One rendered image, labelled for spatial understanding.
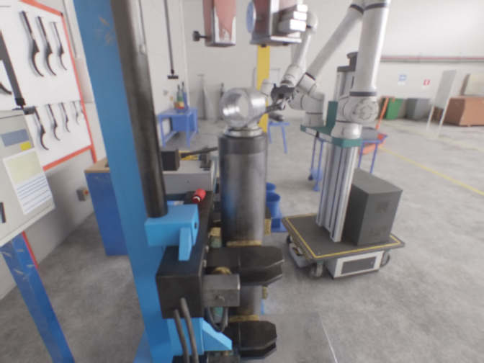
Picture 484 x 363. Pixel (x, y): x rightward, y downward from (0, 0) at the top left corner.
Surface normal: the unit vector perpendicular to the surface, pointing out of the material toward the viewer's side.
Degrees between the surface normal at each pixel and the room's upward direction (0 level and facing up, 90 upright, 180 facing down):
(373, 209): 90
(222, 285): 0
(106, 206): 90
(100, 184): 90
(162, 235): 90
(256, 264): 0
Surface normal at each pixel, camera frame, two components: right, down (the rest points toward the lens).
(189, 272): 0.00, -0.92
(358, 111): -0.15, 0.47
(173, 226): 0.04, 0.38
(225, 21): 0.51, 0.33
